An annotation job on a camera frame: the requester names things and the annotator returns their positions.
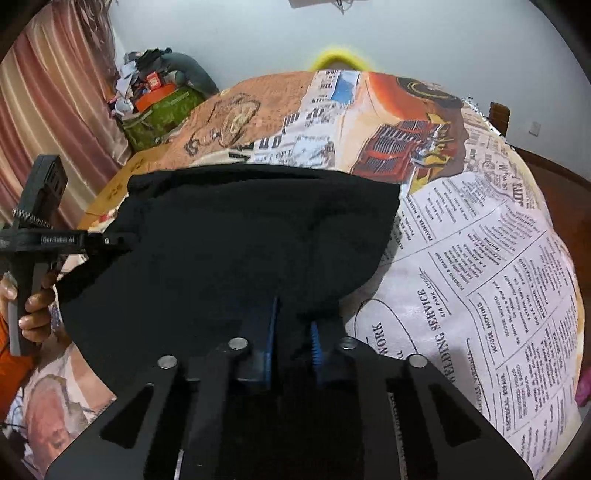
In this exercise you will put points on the black printed t-shirt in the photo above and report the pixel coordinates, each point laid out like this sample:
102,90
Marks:
231,240

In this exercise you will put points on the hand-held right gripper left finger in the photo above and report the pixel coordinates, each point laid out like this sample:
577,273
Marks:
272,341

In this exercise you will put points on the person's left hand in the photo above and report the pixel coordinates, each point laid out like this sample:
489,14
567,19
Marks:
39,314

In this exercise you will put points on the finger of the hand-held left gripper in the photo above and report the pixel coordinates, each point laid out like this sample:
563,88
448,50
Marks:
111,241

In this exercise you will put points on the small red box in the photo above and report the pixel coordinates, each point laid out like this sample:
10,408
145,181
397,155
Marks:
154,81

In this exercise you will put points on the yellow pillow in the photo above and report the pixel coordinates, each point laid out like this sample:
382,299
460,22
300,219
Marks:
337,57

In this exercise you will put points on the wooden bed post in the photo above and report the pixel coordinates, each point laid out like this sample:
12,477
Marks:
499,117

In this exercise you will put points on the newspaper printed blanket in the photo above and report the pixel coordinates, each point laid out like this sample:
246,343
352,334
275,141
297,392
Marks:
485,258

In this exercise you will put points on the orange box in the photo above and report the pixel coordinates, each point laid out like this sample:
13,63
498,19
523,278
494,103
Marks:
159,94

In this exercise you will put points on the striped pink curtain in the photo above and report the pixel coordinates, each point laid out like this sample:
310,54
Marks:
60,92

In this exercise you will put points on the white wall socket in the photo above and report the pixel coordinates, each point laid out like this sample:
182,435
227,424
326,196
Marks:
534,128

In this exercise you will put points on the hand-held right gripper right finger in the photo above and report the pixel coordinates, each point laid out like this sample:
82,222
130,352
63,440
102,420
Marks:
316,346

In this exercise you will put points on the pink clog shoe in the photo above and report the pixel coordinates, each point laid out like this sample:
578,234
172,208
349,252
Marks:
585,387

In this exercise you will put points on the wall mounted fixture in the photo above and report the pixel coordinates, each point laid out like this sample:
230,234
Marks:
323,3

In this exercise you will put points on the green fabric bag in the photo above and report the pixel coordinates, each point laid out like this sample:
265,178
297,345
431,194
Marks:
166,115

